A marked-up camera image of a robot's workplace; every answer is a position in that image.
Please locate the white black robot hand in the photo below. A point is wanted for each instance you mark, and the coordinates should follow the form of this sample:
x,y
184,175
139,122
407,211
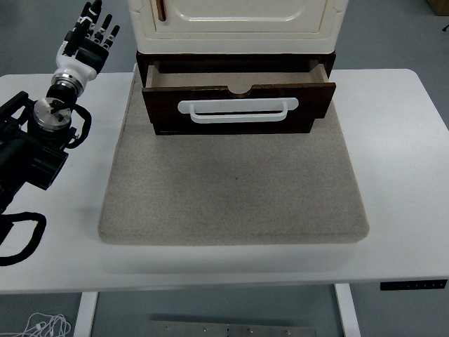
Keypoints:
x,y
75,63

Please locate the dark wood drawer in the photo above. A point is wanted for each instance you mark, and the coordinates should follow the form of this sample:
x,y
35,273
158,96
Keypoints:
x,y
161,105

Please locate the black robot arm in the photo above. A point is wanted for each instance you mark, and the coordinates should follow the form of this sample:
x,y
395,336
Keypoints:
x,y
38,165

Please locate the dark wood drawer housing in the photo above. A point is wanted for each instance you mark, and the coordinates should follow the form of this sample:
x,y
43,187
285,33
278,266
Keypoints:
x,y
210,57

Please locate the cream cabinet with door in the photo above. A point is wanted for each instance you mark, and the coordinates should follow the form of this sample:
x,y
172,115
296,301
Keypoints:
x,y
238,38

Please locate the beige fabric mat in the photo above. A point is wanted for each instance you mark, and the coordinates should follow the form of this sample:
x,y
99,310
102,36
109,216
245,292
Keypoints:
x,y
231,193

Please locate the white table leg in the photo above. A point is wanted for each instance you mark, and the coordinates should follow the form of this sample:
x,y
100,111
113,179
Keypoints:
x,y
86,316
347,312

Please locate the small dark floor object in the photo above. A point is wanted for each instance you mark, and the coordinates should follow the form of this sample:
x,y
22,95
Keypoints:
x,y
444,29

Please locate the brown cardboard box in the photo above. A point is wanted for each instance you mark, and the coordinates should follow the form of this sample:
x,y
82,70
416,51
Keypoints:
x,y
442,6

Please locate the black table control panel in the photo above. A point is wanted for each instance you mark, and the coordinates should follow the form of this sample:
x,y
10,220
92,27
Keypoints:
x,y
414,284

